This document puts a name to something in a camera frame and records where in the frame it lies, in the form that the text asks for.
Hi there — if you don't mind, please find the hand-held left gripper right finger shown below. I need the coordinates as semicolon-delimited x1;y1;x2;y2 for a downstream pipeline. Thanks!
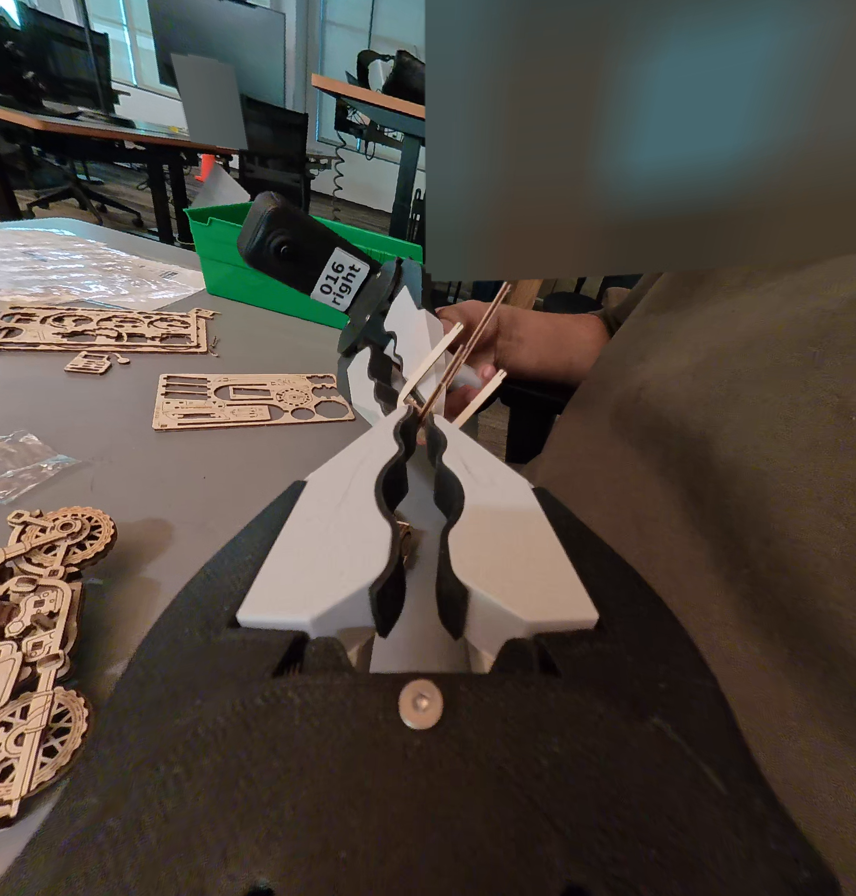
424;413;601;674

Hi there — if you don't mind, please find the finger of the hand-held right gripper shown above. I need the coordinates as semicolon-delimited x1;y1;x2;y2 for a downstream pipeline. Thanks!
337;350;404;428
384;290;446;382

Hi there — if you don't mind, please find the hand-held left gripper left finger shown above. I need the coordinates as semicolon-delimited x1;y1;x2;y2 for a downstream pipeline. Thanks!
236;406;416;674

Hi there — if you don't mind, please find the thin wooden strip piece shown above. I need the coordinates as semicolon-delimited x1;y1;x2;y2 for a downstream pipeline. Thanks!
415;281;514;422

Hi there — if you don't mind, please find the slotted wooden puzzle sheet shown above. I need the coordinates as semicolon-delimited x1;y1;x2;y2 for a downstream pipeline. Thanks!
152;372;357;433

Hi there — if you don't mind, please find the grey desk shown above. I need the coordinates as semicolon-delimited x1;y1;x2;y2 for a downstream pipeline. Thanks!
0;217;471;869

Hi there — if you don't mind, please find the person's right hand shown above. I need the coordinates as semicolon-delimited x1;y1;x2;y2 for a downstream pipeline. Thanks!
435;301;541;417

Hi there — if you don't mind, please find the green plastic bin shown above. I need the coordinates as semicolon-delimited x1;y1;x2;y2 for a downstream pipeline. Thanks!
184;202;425;331

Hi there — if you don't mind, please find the wooden-top standing table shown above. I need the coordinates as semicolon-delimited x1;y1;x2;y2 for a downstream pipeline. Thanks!
311;73;426;240

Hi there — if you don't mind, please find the black backpack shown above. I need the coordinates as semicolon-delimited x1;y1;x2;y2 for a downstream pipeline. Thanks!
356;49;426;106

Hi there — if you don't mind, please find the large emptied wooden puzzle sheet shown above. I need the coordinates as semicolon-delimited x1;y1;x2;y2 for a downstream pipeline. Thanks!
0;306;220;356

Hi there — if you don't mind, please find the dark monitor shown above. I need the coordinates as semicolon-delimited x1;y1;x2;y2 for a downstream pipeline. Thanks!
146;0;287;107

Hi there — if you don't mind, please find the plastic-wrapped instruction sheet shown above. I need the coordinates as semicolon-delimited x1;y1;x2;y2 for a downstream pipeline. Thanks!
0;225;206;316

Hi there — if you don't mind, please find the black office chair on castors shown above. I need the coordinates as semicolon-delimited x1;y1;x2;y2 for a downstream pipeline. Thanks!
22;150;145;228

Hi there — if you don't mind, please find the long wooden table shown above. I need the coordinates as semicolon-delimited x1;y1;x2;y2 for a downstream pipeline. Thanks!
0;99;241;247

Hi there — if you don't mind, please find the clear plastic bag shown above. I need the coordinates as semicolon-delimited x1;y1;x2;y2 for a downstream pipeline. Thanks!
0;430;80;506

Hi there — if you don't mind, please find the pile of wooden model parts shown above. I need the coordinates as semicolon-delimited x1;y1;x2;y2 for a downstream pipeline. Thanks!
0;574;93;833

